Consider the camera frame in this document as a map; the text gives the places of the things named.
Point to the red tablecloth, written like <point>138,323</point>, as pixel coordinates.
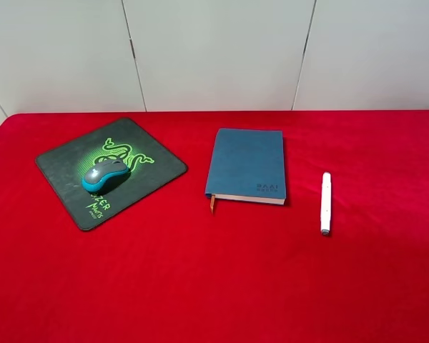
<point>169,270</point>

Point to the blue hardcover notebook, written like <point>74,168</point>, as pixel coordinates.
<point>248,166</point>

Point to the black green Razer mouse pad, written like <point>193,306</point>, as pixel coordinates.
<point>151,166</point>

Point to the grey blue wireless mouse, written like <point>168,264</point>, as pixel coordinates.
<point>98,175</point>

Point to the white marker pen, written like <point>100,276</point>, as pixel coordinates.
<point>326,204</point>

